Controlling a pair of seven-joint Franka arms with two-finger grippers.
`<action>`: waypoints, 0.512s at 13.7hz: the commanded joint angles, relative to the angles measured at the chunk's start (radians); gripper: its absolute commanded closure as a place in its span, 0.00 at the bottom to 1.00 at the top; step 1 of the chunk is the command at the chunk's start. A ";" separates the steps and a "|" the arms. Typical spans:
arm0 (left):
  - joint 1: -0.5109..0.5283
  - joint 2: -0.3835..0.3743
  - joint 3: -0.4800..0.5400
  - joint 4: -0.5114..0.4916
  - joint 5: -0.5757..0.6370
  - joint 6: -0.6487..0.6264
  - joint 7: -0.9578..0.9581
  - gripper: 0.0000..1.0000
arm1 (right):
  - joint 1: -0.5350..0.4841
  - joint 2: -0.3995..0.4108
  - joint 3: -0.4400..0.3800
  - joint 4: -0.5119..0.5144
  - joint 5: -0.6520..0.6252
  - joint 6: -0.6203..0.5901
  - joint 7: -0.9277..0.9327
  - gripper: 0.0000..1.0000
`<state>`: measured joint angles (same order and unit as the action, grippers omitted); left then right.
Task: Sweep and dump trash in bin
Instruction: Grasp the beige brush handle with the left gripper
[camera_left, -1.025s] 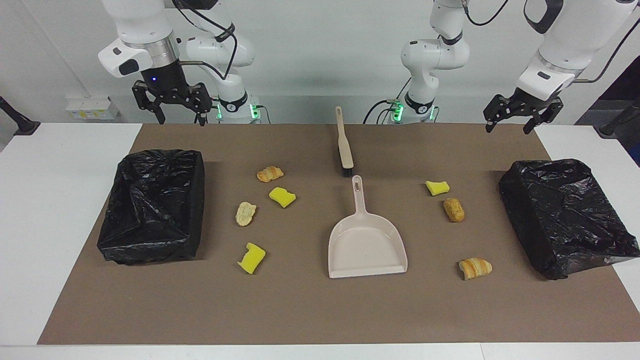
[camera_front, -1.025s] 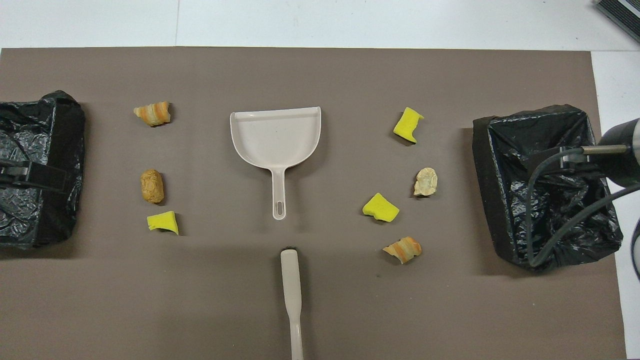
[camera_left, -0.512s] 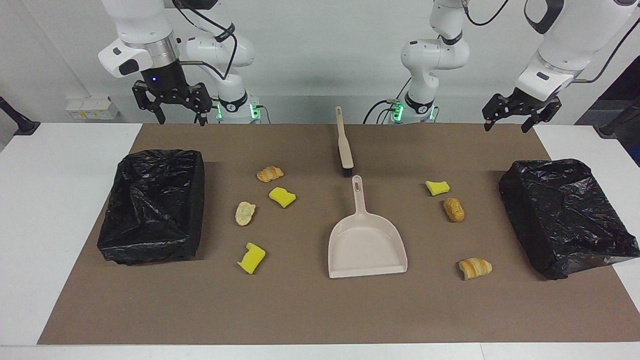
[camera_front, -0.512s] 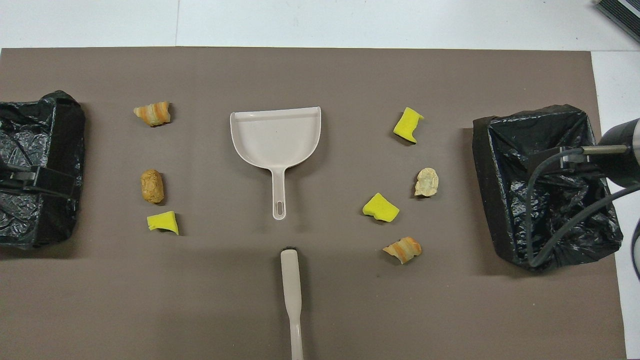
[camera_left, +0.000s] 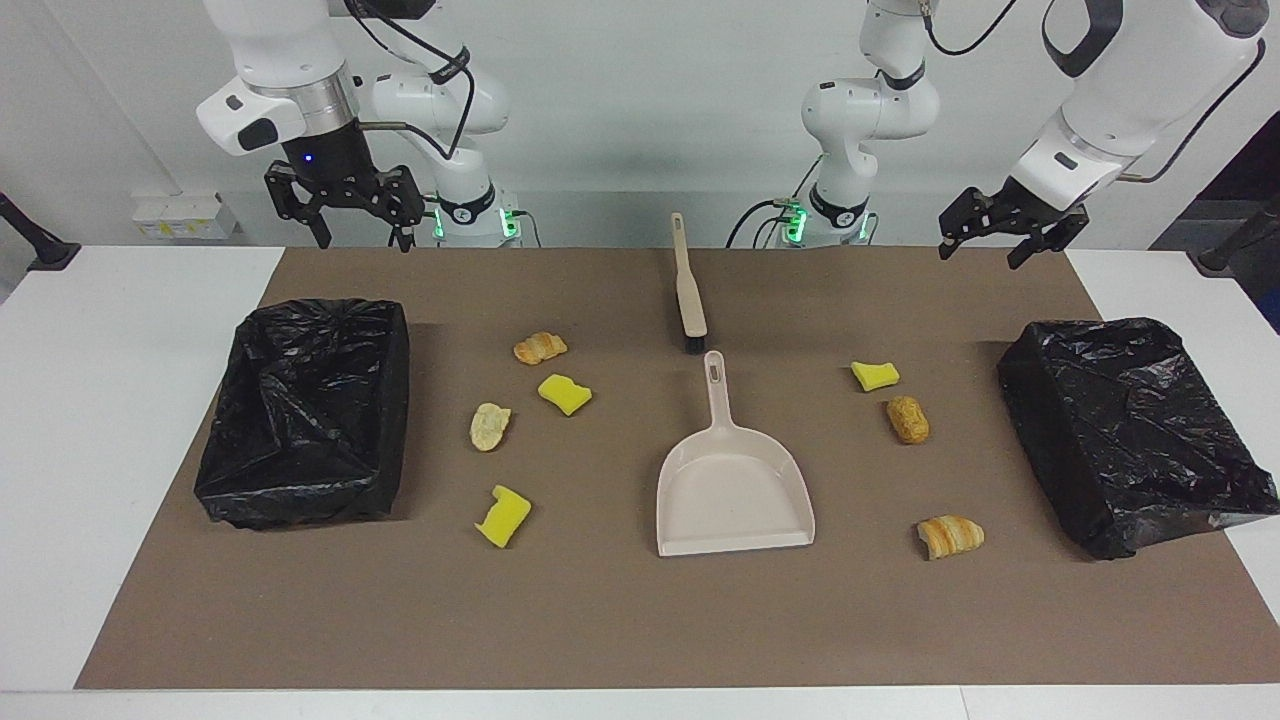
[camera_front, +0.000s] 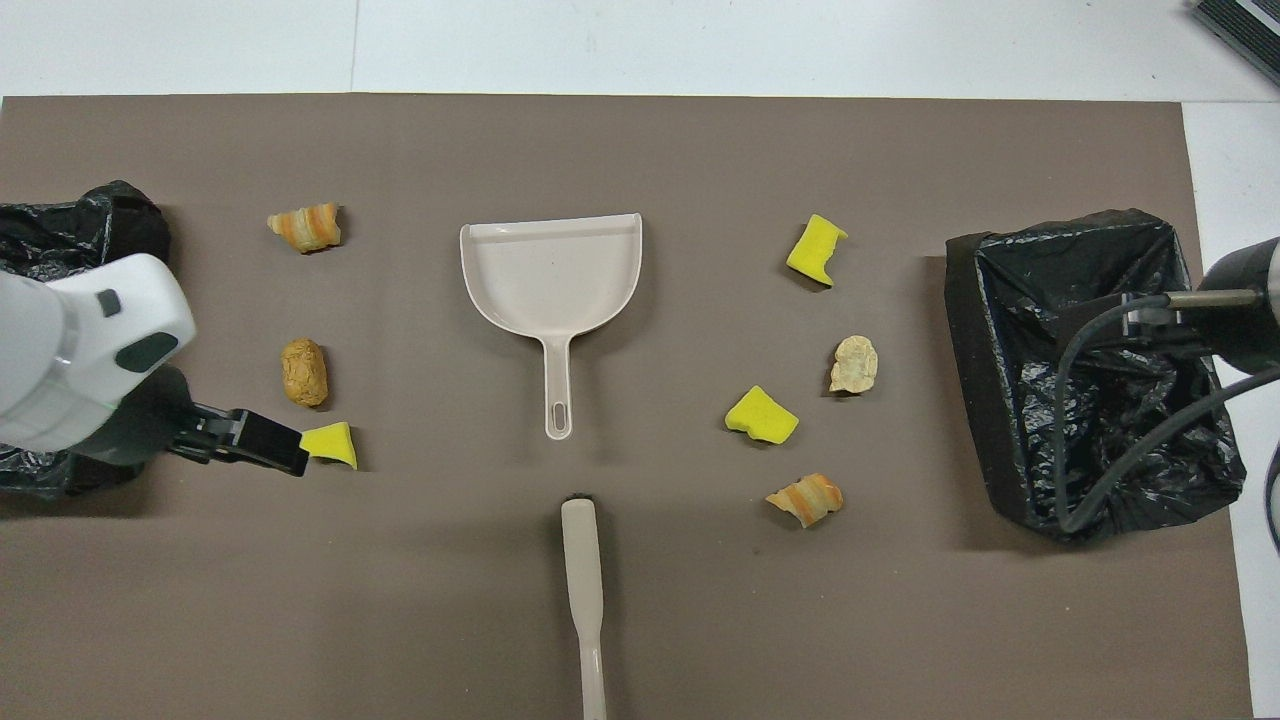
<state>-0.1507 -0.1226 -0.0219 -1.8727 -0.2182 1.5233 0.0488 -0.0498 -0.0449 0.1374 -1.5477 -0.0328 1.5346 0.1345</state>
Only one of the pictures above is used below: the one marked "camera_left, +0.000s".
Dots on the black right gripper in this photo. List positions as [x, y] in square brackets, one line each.
[335, 165]

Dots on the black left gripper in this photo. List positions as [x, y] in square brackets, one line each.
[1045, 215]

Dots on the yellow sponge piece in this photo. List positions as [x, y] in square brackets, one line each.
[875, 375]
[565, 393]
[503, 516]

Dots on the brown bread roll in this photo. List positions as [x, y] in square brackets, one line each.
[908, 419]

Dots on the small striped croissant piece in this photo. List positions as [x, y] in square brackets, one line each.
[540, 347]

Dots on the pale bread chunk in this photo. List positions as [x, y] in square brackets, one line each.
[490, 426]

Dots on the large striped croissant piece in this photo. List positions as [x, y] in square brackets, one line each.
[950, 536]

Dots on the beige hand brush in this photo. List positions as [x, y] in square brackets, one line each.
[690, 300]

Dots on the beige plastic dustpan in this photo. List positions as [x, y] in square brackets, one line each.
[730, 490]

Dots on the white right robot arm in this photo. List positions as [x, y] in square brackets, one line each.
[270, 50]

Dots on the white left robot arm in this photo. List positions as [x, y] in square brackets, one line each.
[870, 110]

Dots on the black bag lined bin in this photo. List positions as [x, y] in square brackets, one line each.
[1120, 440]
[300, 420]

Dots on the black stand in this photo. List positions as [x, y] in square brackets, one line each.
[1225, 258]
[50, 252]

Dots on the brown table mat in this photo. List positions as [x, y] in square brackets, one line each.
[640, 620]

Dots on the white wall socket box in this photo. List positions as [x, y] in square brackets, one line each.
[185, 217]

